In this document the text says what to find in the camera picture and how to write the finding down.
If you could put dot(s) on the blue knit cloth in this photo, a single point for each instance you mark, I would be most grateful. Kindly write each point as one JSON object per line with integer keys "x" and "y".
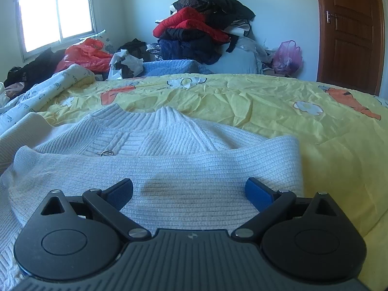
{"x": 175, "y": 66}

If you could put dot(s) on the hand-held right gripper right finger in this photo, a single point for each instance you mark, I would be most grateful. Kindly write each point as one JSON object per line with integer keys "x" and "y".
{"x": 257, "y": 191}

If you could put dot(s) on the red plastic bag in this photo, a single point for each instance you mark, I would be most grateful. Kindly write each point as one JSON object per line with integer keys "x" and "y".
{"x": 85, "y": 55}

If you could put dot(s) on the white knit sweater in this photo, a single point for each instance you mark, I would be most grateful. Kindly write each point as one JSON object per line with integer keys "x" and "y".
{"x": 169, "y": 172}

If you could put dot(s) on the pink plastic bag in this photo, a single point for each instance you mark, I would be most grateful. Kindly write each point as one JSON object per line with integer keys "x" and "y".
{"x": 288, "y": 56}

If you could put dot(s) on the brown wooden door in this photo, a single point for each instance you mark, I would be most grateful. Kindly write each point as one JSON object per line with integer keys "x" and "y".
{"x": 348, "y": 33}

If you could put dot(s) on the grey pillow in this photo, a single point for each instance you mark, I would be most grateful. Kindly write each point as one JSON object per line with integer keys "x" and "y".
{"x": 239, "y": 59}

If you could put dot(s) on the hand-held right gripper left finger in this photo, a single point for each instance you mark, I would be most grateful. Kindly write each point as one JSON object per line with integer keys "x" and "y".
{"x": 122, "y": 191}

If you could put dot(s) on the red jacket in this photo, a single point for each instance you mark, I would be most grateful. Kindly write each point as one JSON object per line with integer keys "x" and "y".
{"x": 188, "y": 25}

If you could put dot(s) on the window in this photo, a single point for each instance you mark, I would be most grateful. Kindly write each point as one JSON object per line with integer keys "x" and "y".
{"x": 56, "y": 18}

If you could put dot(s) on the white printed blanket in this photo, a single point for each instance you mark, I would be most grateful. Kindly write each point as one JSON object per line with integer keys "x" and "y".
{"x": 39, "y": 91}

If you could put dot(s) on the yellow printed bed sheet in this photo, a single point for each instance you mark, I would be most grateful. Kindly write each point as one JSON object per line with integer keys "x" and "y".
{"x": 272, "y": 118}

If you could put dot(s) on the pile of dark clothes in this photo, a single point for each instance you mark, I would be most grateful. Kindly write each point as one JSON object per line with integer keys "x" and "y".
{"x": 209, "y": 21}

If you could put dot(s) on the white plastic bag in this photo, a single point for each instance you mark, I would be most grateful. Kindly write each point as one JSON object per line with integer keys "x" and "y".
{"x": 124, "y": 65}

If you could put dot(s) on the black cloth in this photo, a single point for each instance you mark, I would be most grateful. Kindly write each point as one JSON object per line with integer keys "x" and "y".
{"x": 33, "y": 66}

